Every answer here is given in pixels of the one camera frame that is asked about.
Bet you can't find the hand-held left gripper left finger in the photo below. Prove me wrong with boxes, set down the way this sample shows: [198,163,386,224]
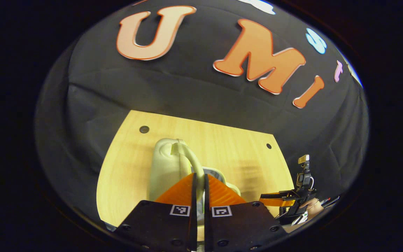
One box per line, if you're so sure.
[112,173,198,252]

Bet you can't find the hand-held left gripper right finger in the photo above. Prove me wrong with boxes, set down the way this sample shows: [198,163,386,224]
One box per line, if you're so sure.
[204,174,289,252]

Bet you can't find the pale yellow suitcase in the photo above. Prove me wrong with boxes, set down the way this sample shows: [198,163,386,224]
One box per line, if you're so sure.
[148,138,241,210]

